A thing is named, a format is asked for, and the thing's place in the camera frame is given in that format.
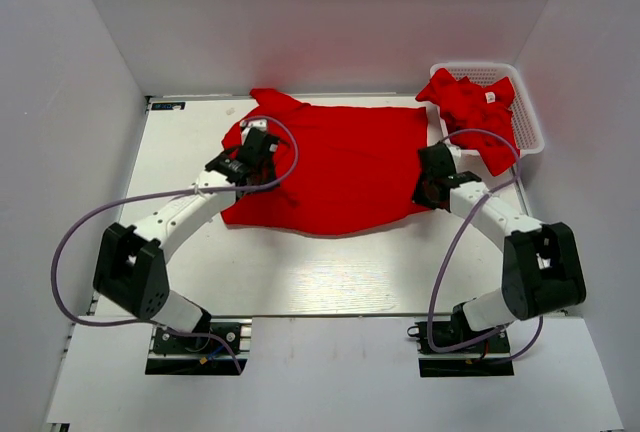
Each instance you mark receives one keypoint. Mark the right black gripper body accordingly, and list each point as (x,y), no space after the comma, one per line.
(421,193)

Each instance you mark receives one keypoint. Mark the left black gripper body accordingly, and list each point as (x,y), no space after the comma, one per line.
(268,175)

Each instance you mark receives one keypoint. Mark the red t shirt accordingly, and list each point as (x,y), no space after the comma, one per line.
(344,169)

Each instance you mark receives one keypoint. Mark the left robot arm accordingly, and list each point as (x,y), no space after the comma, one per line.
(131,268)

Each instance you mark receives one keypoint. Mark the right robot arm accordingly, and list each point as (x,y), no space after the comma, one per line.
(541,269)

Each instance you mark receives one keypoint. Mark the red t shirts pile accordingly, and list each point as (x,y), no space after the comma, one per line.
(481,113)

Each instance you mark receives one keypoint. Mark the white plastic basket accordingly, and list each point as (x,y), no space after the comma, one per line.
(526,128)

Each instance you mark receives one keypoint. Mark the blue table label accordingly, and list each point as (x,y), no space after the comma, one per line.
(168,106)

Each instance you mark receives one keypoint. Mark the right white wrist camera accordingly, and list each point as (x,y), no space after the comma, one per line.
(456,154)

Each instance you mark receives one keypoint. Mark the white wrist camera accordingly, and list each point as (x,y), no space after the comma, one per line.
(456,154)
(261,124)

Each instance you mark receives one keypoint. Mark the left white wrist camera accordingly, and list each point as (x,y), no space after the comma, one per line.
(261,124)

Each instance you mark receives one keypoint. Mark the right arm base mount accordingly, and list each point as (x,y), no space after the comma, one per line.
(482,360)

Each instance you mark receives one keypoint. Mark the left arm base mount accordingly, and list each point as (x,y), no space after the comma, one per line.
(169,355)

